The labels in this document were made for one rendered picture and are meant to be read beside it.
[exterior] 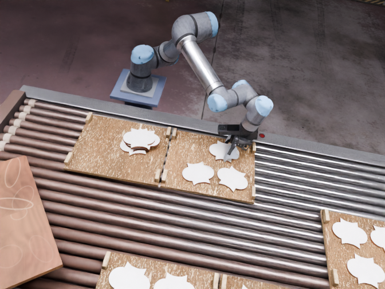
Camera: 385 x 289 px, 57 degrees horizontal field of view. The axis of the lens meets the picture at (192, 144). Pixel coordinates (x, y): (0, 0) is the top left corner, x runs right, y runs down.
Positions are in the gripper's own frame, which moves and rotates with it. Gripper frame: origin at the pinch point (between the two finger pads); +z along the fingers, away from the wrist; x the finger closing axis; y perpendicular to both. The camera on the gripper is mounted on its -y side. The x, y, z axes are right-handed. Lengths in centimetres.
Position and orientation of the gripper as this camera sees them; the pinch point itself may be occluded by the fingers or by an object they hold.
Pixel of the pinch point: (224, 151)
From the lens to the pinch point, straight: 169.1
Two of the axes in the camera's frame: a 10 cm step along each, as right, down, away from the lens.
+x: 1.3, -7.2, 6.9
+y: 9.2, 3.4, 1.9
